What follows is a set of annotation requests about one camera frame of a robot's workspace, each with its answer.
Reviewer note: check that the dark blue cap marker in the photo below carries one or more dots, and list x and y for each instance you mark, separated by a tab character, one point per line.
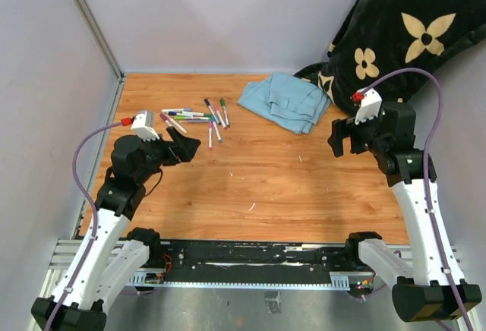
213	113

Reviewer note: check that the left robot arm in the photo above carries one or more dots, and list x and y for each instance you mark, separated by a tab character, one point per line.
82	299

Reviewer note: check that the red pink cap marker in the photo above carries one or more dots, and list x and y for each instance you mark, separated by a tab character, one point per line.
220	118

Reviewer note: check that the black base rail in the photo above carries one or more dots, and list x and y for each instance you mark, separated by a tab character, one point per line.
249	263

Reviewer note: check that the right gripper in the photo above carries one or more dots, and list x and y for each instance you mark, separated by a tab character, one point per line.
342	128

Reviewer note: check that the black floral blanket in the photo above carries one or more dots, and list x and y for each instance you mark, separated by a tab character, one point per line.
381	36

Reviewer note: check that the light green marker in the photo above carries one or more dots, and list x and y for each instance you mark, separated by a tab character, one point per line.
181	117

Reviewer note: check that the aluminium corner post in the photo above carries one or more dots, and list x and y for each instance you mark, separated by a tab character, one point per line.
93	26

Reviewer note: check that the light blue cap marker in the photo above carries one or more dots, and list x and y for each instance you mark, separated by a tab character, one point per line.
216	129

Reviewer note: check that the magenta cap marker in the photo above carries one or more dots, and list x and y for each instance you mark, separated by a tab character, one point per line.
171	122

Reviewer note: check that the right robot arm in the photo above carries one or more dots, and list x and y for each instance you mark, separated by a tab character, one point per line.
432	287

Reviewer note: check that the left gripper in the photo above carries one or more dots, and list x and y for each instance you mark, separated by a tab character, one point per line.
181	149

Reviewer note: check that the green cap marker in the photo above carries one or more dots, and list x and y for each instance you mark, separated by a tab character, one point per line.
226	116

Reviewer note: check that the light blue cloth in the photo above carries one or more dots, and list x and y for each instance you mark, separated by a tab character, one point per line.
290	102

